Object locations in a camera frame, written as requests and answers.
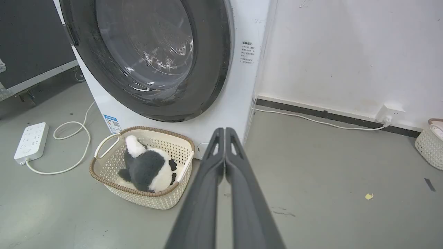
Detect blue energy label sticker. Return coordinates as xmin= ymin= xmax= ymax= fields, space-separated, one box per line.
xmin=103 ymin=114 xmax=122 ymax=134

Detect cream woven laundry basket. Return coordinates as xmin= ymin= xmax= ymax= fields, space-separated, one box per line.
xmin=89 ymin=126 xmax=196 ymax=210

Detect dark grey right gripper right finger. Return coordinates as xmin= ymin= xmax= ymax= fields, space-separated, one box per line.
xmin=225 ymin=128 xmax=286 ymax=249

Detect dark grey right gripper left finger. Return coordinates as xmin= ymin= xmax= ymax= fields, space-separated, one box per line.
xmin=164 ymin=128 xmax=226 ymax=249

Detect black flight case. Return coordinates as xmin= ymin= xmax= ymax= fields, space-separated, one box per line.
xmin=0 ymin=0 xmax=85 ymax=106

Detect white power strip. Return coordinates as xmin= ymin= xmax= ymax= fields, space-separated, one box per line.
xmin=14 ymin=122 xmax=49 ymax=165

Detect white power strip cable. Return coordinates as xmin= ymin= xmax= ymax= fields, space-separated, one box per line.
xmin=25 ymin=101 xmax=96 ymax=175

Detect white wall plug cable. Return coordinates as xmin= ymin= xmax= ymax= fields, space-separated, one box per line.
xmin=252 ymin=108 xmax=391 ymax=131

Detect dark round washing machine door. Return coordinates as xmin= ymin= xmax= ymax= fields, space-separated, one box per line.
xmin=59 ymin=0 xmax=235 ymax=122

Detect grey and white plush toy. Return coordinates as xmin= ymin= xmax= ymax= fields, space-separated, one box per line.
xmin=118 ymin=135 xmax=178 ymax=193

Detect white front-load washing machine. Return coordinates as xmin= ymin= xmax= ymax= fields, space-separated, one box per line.
xmin=53 ymin=0 xmax=278 ymax=160

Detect white wall socket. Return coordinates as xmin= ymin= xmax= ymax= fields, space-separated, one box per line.
xmin=376 ymin=104 xmax=405 ymax=124

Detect cream perforated laundry basket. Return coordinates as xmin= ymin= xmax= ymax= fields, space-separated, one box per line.
xmin=414 ymin=118 xmax=443 ymax=171

